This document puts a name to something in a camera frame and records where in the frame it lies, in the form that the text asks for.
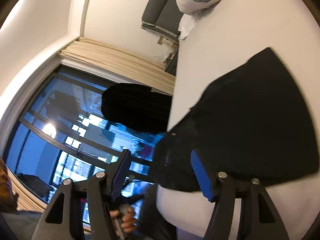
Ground left hand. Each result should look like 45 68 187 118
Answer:
110 206 137 233

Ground black garment on chair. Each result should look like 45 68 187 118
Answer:
101 83 172 134

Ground dark grey padded headboard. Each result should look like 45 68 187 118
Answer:
142 0 183 44

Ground dark grey nightstand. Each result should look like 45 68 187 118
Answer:
165 48 178 76

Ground large dark framed window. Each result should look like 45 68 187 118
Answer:
4 65 158 203

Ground white pillow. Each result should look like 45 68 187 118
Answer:
178 13 199 40

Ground black denim pants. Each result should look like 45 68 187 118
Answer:
149 48 319 192

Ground cream curtain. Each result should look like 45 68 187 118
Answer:
59 37 175 95

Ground white bed sheet mattress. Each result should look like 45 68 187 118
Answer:
157 0 319 239

